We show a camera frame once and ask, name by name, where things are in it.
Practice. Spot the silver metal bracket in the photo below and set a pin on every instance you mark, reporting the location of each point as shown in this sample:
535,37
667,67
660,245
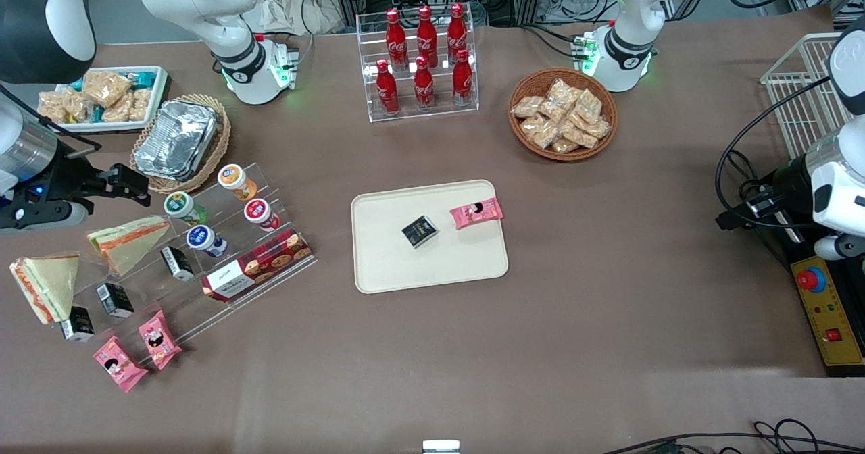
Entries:
440,446

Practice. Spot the clear acrylic bottle rack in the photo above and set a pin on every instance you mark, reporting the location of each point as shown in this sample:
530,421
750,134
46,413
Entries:
365,55

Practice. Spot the stacked foil containers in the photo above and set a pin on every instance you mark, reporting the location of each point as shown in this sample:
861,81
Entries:
176,140

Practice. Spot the triangle sandwich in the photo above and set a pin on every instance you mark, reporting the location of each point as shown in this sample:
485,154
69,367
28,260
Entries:
128,241
51,285

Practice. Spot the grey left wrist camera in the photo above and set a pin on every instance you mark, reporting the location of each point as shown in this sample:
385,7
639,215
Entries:
841,246

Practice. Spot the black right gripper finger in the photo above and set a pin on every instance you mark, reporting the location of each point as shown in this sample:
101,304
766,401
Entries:
140,197
130,174

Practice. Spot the blue lid cup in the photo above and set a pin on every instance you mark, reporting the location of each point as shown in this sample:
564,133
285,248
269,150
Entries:
203,239

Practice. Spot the clear bag of rice crackers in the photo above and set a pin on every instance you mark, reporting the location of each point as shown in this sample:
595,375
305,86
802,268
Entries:
118,109
61,106
140,104
107,86

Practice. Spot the black box with gold print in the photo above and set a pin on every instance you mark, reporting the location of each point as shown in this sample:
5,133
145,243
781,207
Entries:
419,232

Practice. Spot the crumpled beige cloth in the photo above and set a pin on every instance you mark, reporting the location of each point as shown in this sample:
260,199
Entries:
290,5

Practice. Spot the white rectangular snack bin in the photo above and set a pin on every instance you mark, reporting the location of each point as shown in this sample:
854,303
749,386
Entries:
157,82

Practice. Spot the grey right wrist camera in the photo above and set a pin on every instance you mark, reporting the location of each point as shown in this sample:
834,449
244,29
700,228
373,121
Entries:
47,215

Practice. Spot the round brown wicker basket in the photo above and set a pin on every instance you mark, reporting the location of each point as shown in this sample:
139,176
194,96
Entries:
524,79

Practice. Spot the red lid cup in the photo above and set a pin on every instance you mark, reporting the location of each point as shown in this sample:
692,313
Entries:
260,213

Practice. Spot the clear acrylic stepped display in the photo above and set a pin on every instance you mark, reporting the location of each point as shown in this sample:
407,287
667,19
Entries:
223,319

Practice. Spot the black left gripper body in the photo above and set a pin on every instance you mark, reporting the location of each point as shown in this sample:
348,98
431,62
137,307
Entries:
786,180

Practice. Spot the green lid cup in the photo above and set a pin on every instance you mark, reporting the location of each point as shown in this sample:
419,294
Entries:
181,205

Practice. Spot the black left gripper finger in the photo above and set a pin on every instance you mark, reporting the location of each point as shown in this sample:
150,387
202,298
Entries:
740,220
760,204

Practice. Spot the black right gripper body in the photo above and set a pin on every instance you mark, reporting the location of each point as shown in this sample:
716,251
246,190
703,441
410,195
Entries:
67,176

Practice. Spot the small black carton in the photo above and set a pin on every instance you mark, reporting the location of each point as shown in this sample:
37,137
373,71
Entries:
78,323
115,300
177,263

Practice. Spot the pink snack pack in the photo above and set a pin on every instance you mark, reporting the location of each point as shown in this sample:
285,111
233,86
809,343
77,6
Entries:
159,340
119,365
476,213

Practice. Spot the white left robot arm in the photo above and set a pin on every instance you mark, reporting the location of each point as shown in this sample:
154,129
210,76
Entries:
632,35

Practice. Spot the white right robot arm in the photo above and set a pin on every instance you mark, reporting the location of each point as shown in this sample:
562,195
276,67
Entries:
203,8

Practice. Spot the beige plastic tray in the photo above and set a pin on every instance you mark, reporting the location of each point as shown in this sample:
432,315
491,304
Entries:
405,265

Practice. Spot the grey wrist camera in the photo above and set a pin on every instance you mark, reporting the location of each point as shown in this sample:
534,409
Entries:
841,246
47,215

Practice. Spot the red plaid cookie box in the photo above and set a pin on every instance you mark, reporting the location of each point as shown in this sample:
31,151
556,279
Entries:
260,265

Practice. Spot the red cola bottle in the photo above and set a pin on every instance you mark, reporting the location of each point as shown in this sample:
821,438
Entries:
426,35
387,90
396,38
457,32
424,86
463,79

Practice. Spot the yellow emergency stop box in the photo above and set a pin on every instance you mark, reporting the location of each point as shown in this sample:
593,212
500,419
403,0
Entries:
828,312

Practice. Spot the oval wicker basket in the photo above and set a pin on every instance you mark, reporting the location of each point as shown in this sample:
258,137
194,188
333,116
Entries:
219,143

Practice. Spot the orange lid cup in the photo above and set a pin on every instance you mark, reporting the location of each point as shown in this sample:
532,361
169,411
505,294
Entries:
236,180

